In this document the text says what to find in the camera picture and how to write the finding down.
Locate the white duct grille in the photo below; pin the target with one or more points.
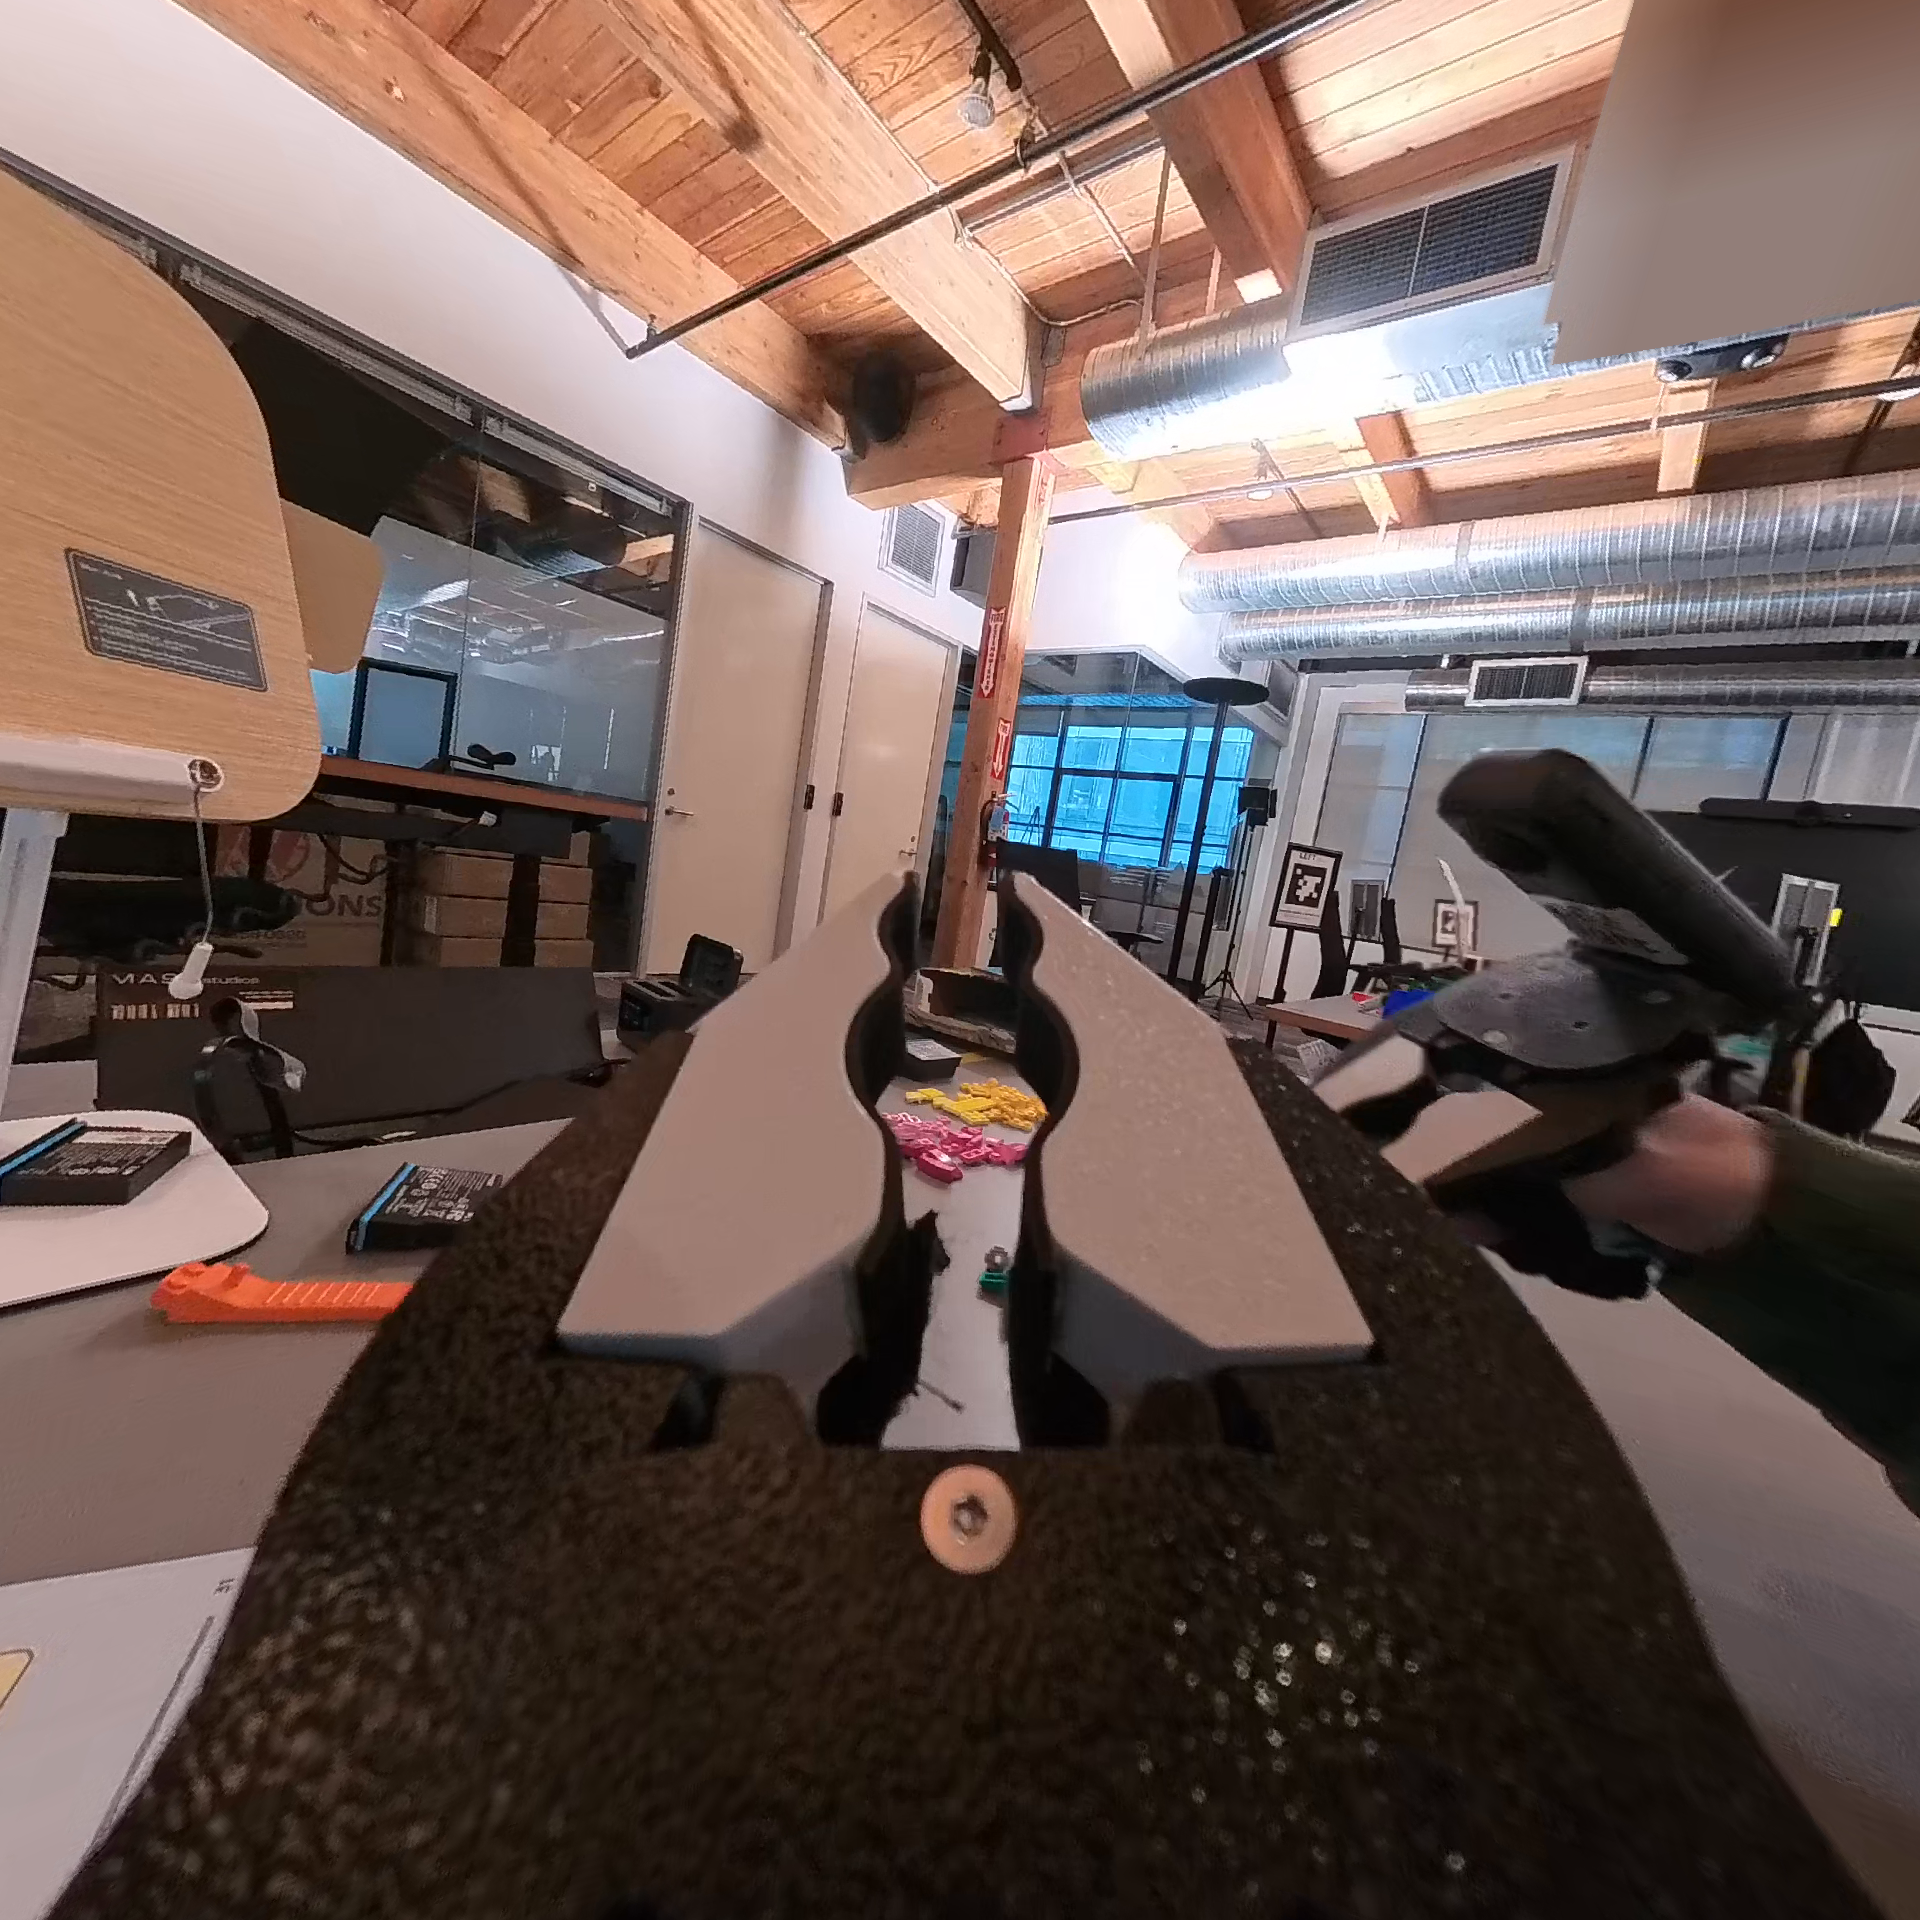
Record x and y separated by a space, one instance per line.
1526 681

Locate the silver duct with vent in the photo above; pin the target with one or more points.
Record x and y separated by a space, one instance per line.
1185 382

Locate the wooden post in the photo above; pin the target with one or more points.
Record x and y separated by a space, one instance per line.
998 675

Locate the person's right forearm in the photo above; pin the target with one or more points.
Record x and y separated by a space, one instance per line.
1830 1275

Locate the stack of cardboard boxes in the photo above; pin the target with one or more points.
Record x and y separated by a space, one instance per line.
494 909

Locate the pile of yellow lego pieces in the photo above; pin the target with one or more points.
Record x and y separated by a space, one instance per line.
983 1106

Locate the silver ceiling duct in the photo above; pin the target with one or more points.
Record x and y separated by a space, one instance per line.
1575 543
1500 619

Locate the wooden office desk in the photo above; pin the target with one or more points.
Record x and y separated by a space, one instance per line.
494 790

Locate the black ceiling pipe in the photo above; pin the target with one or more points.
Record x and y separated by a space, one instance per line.
930 206

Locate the white door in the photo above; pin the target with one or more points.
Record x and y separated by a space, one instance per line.
884 750
735 750

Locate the white ceiling vent box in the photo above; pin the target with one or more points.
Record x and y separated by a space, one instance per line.
1425 248

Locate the lego instruction booklet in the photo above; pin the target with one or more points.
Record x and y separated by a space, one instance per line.
104 1725

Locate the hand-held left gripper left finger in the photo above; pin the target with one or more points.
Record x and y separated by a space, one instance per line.
705 1200

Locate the black round ceiling speaker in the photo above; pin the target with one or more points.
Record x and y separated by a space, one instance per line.
883 403

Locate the black battery charger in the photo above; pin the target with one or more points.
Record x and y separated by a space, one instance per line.
705 969

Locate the dark brown rough slab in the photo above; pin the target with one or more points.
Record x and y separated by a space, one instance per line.
960 1003

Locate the black battery blue stripe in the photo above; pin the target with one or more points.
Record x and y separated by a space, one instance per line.
99 1166
421 1200

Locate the white wall vent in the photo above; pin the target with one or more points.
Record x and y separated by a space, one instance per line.
912 543

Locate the marker sign on easel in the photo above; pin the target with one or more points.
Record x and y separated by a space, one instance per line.
1308 888

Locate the red fire extinguisher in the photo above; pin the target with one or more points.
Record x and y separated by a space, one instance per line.
993 832

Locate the black curved bracket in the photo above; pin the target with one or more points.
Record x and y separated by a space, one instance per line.
225 1089

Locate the red print carton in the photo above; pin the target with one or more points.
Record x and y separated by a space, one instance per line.
323 901

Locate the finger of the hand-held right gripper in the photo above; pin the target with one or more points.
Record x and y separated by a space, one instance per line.
1389 1081
1463 1152

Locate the pile of pink lego pieces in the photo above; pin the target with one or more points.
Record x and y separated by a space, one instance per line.
953 1149

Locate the small black box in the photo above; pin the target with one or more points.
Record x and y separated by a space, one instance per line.
932 1058

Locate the orange lego brick separator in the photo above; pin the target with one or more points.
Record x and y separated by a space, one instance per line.
285 1293

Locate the large black screen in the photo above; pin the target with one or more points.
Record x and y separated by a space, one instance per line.
1891 901

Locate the white flat panel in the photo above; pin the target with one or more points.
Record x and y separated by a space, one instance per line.
1741 165

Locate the black framed monitor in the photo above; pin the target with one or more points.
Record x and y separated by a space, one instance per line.
405 717

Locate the person's right hand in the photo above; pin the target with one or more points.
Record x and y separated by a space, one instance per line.
1680 1185

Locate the cluttered work table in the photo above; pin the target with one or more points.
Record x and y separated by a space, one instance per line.
1320 1021

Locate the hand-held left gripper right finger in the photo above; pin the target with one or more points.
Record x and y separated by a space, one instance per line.
1209 1200

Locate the track spotlight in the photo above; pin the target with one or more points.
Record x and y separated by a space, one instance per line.
979 105

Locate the black cardboard box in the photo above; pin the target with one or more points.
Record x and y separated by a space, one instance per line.
421 1042

